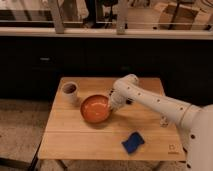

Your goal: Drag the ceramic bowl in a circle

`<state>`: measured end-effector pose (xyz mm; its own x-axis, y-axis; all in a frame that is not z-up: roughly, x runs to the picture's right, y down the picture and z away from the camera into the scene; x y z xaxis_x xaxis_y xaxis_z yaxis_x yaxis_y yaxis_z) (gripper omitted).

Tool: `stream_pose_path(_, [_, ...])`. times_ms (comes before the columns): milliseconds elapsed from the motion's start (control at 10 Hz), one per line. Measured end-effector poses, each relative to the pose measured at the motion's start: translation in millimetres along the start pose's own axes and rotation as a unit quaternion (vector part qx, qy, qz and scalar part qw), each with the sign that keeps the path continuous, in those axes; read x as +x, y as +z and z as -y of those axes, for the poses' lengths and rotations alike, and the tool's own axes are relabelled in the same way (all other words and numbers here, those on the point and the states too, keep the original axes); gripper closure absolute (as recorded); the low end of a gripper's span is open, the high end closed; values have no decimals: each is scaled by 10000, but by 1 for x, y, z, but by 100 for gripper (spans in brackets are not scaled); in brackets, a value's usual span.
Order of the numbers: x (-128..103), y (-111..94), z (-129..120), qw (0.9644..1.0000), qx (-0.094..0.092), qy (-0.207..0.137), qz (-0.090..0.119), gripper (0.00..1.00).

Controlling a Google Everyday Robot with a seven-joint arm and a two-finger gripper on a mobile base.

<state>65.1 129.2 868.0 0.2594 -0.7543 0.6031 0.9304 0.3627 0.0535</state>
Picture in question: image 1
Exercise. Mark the black rectangular box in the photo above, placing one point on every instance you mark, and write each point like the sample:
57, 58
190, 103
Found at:
129, 101

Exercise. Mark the blue sponge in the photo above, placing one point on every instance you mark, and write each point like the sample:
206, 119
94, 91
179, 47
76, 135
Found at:
133, 142

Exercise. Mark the orange ceramic bowl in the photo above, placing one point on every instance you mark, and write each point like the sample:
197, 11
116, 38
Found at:
94, 109

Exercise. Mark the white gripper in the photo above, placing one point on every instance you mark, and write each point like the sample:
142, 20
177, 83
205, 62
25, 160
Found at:
116, 101

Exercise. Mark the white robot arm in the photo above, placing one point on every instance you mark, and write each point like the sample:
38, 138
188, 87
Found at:
197, 120

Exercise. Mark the white clamp on table edge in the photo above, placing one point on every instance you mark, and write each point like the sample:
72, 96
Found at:
164, 121

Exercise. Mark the wooden table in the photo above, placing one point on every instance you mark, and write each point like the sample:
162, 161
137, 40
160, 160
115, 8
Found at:
68, 136

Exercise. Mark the cardboard box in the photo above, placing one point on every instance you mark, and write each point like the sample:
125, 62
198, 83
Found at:
182, 17

